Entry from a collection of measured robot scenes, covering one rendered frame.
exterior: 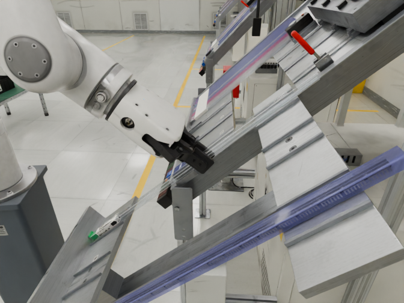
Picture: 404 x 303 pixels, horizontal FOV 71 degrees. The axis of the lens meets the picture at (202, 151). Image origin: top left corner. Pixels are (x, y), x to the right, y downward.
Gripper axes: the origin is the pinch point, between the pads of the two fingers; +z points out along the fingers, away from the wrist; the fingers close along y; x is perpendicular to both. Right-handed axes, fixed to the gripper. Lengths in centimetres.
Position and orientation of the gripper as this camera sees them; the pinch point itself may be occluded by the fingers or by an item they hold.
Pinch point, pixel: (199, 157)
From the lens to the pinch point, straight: 47.0
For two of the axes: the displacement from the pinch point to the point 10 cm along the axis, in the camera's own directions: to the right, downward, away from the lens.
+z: 7.8, 5.7, 2.7
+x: -6.3, 6.6, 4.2
